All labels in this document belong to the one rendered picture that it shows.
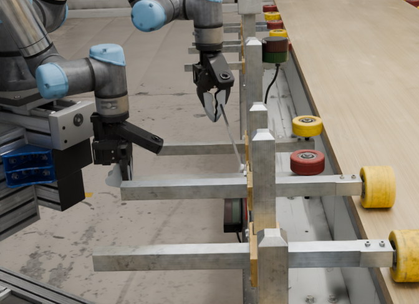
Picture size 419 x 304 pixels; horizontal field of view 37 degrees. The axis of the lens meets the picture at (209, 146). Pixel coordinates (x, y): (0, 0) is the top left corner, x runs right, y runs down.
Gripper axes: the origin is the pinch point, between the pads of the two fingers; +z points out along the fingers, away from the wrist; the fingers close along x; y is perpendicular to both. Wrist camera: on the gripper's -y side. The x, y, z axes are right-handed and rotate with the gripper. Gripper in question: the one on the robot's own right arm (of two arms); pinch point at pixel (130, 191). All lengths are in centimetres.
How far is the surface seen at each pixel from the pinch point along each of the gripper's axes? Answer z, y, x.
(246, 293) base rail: 12.6, -27.3, 24.7
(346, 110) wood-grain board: -7, -57, -34
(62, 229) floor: 83, 63, -133
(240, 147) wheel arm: -1.2, -26.9, -23.5
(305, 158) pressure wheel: -7.8, -41.8, 1.6
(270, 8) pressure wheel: -7, -45, -221
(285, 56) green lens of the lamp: -31.2, -37.3, -1.8
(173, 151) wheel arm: -0.6, -8.3, -23.5
